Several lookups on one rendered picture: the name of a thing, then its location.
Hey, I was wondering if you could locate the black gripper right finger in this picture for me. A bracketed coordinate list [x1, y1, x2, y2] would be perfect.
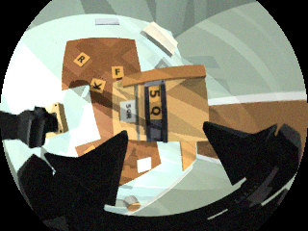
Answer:
[201, 120, 277, 185]

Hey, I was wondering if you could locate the grey cylinder with tan lid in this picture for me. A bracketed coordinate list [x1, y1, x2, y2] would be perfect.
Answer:
[123, 195, 141, 212]

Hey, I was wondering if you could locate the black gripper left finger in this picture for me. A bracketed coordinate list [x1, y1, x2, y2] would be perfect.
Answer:
[43, 130, 128, 207]

